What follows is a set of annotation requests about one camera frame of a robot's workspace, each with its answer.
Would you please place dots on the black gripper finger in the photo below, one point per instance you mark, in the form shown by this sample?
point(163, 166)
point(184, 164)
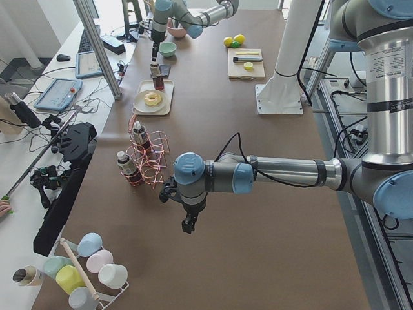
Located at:
point(155, 51)

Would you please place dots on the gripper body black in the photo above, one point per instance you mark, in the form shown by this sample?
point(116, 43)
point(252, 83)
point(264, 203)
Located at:
point(157, 35)
point(193, 210)

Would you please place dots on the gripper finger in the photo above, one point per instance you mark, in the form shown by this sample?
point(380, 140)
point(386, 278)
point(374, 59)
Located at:
point(188, 224)

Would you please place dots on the tea bottle rack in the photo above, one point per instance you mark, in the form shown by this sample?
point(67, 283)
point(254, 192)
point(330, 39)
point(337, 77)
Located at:
point(140, 135)
point(157, 76)
point(128, 168)

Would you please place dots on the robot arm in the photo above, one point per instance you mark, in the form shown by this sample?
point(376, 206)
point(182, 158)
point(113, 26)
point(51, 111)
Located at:
point(382, 177)
point(192, 23)

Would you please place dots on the cream serving tray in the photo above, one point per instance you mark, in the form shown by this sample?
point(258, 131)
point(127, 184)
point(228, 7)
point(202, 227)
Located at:
point(162, 108)

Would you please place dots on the tea bottle rack front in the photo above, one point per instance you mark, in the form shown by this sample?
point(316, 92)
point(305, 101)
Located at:
point(128, 168)

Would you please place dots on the person's right hand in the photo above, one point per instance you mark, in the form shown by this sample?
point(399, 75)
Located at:
point(5, 208)

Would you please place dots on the mint green bowl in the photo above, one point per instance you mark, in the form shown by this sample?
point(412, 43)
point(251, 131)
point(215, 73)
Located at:
point(167, 49)

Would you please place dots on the pink bowl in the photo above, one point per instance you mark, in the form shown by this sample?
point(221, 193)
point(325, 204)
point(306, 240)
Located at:
point(175, 29)

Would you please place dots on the grey folded cloth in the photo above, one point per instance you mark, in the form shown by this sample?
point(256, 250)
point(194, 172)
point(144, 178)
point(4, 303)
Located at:
point(165, 70)

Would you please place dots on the white round plate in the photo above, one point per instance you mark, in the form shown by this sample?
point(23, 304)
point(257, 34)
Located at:
point(140, 106)

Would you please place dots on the glazed yellow donut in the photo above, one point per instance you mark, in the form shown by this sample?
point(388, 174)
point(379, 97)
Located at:
point(152, 99)

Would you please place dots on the lower yellow lemon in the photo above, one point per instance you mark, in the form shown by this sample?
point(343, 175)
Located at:
point(228, 41)

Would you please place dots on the yellow lemon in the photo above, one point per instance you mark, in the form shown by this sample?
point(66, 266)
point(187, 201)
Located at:
point(228, 41)
point(240, 38)

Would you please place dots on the black keyboard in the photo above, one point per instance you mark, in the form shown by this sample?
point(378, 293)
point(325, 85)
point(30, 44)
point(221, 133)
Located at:
point(85, 44)

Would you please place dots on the teach pendant tablet rear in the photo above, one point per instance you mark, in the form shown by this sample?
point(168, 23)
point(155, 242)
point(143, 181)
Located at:
point(87, 65)

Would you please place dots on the teach pendant tablet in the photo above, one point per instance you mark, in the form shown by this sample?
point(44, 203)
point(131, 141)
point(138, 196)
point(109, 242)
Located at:
point(87, 65)
point(59, 94)

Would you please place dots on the green lime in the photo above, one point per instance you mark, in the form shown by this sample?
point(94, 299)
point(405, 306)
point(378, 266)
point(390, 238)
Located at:
point(235, 44)

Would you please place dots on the upper yellow lemon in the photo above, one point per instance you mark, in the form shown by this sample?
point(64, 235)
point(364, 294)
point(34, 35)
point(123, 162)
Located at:
point(240, 38)

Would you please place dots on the yellow plastic knife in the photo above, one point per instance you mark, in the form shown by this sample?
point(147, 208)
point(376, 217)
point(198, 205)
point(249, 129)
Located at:
point(248, 52)

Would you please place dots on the bamboo cutting board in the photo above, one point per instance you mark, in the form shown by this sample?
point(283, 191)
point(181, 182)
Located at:
point(236, 70)

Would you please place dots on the white cup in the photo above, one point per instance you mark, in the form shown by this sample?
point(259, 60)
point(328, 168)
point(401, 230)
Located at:
point(113, 275)

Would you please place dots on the half lemon slice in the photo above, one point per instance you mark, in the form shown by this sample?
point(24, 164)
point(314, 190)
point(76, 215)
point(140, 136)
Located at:
point(248, 65)

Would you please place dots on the blue cup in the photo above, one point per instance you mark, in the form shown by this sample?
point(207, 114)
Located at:
point(89, 244)

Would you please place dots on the black computer mouse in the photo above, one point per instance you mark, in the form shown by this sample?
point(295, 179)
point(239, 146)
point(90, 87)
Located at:
point(63, 58)

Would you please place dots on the pink cup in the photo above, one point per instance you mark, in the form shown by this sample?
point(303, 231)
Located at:
point(96, 261)

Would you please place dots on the black foam case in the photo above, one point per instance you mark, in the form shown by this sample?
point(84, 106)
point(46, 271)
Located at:
point(58, 190)

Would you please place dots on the teach pendant tablet front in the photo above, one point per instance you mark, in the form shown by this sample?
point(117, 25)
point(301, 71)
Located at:
point(59, 94)

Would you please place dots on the grey cup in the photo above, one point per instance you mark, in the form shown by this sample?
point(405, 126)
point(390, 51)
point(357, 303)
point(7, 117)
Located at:
point(81, 299)

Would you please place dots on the yellow cup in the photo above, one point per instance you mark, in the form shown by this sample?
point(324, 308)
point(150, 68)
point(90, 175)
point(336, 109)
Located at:
point(69, 279)

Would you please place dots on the mint cup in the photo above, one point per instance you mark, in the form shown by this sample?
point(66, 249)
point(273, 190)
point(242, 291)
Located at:
point(54, 264)

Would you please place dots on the black flashlight tool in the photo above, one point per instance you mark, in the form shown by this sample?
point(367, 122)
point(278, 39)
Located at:
point(25, 114)

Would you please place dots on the paper cup with steel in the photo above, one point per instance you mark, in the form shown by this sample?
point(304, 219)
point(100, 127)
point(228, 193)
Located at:
point(29, 275)

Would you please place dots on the copper wire bottle rack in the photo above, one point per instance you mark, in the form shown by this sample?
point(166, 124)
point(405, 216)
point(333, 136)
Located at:
point(152, 162)

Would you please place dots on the aluminium frame post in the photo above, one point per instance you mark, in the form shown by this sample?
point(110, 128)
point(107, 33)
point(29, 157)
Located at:
point(87, 20)

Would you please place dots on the black gripper device with cables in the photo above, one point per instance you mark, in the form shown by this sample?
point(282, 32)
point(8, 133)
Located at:
point(48, 177)

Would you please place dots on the green handled reacher grabber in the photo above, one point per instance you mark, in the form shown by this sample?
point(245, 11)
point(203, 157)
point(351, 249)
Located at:
point(77, 110)

